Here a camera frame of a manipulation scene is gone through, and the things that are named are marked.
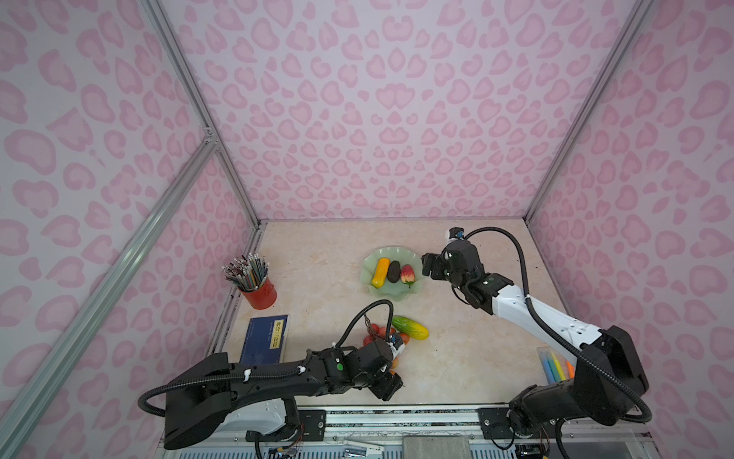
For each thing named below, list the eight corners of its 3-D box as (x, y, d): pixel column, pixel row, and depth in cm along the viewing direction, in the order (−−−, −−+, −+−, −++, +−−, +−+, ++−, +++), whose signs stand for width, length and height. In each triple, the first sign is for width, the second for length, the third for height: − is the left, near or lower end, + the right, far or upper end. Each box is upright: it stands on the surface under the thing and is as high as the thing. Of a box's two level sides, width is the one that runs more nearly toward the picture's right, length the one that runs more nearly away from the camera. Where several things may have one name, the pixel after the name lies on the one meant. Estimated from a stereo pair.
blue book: (240, 362, 86) (238, 360, 84) (254, 317, 95) (252, 315, 94) (283, 362, 86) (281, 360, 84) (292, 317, 95) (291, 315, 94)
